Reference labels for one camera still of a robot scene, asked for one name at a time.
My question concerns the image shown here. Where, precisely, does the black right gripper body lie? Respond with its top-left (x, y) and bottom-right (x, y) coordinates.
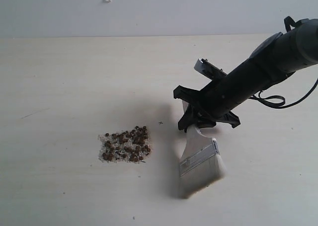
top-left (173, 60), bottom-right (263, 128)

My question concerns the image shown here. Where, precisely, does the wooden paint brush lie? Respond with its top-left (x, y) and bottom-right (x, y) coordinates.
top-left (177, 99), bottom-right (228, 199)

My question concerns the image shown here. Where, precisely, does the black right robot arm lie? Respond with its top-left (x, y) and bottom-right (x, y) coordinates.
top-left (173, 16), bottom-right (318, 131)

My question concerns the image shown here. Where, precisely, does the pile of rice and pellets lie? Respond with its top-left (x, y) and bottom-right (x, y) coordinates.
top-left (98, 126), bottom-right (152, 163)

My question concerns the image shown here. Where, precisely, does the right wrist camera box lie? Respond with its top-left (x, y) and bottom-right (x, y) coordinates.
top-left (194, 59), bottom-right (227, 81)

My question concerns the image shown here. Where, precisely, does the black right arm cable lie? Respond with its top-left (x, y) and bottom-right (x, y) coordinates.
top-left (250, 16), bottom-right (318, 110)

